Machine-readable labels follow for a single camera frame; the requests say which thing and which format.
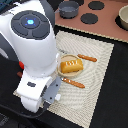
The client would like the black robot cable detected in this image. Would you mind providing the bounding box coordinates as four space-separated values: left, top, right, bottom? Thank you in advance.
0 101 52 120

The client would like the knife with wooden handle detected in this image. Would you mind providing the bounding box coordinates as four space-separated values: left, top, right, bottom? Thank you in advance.
58 48 98 63

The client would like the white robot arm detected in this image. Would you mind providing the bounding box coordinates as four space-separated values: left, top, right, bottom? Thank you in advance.
0 0 61 113

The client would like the grey saucepan on stove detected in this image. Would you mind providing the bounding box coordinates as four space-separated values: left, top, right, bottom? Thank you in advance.
58 1 79 18

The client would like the white woven placemat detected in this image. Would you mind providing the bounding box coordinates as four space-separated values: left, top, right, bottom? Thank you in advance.
49 31 114 128

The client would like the round wooden plate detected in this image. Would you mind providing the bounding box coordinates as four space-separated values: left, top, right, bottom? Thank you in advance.
58 54 84 77

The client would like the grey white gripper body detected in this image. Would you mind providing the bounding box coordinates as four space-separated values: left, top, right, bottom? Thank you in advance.
16 75 63 115

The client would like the white toy fish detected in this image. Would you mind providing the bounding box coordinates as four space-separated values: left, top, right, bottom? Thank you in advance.
55 94 61 101

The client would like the red toy tomato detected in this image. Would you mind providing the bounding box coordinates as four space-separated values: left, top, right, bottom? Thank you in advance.
19 61 24 69

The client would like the fork with wooden handle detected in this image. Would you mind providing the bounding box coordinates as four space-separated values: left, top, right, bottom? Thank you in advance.
61 78 85 88

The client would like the beige bowl on stove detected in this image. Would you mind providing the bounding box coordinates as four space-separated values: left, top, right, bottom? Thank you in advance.
119 5 128 30

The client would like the yellow toy bread loaf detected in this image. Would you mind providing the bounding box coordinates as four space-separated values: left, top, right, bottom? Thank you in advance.
61 59 83 73

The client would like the brown toy sausage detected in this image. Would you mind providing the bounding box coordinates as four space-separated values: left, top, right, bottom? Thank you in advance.
17 72 23 78

